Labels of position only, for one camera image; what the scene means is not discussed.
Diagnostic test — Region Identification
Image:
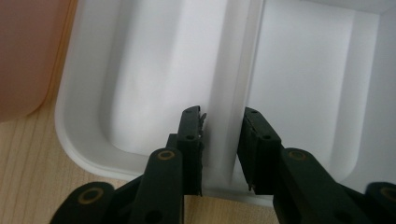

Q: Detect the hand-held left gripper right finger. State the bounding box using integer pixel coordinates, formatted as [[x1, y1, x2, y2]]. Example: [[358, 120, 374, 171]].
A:
[[236, 106, 284, 196]]

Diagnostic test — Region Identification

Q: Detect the white divided tray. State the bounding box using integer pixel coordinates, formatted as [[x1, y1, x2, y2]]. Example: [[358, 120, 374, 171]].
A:
[[53, 0, 396, 208]]

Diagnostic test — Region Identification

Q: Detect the pink storage box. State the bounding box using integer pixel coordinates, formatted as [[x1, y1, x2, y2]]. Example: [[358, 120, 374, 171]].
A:
[[0, 0, 79, 124]]

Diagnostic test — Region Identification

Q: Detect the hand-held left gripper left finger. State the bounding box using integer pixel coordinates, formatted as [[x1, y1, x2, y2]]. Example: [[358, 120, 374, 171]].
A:
[[166, 105, 208, 197]]

